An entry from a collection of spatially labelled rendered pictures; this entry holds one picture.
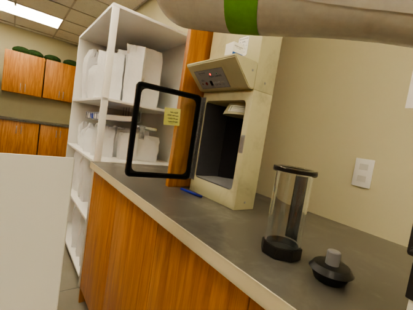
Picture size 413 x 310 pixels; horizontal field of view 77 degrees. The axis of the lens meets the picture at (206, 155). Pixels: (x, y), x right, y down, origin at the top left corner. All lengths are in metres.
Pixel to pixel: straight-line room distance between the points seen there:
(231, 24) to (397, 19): 0.20
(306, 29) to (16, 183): 0.36
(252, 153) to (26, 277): 0.89
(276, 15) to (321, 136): 0.99
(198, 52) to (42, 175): 1.15
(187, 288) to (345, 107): 0.96
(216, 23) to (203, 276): 0.61
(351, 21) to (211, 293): 0.65
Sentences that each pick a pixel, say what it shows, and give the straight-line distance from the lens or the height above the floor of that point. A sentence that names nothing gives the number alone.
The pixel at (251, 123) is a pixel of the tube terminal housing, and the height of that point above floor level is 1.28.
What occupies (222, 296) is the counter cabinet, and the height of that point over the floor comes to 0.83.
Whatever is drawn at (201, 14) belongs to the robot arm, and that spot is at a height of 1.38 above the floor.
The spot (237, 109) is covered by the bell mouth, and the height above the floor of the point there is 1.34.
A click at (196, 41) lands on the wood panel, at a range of 1.33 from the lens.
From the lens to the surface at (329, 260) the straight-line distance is 0.66.
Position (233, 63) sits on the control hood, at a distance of 1.00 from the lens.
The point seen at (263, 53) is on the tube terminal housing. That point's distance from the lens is 1.07.
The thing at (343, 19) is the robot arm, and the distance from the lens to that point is 0.38.
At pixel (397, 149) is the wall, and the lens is 1.20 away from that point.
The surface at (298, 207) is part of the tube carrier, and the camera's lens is 0.67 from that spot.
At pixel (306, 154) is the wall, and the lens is 1.35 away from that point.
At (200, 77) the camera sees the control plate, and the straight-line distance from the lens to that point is 1.18.
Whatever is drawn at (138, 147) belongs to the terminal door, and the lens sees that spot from 1.14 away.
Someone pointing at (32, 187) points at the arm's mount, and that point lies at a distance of 0.24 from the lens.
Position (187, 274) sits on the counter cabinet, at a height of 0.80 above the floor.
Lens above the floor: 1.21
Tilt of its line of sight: 4 degrees down
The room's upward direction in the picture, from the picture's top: 9 degrees clockwise
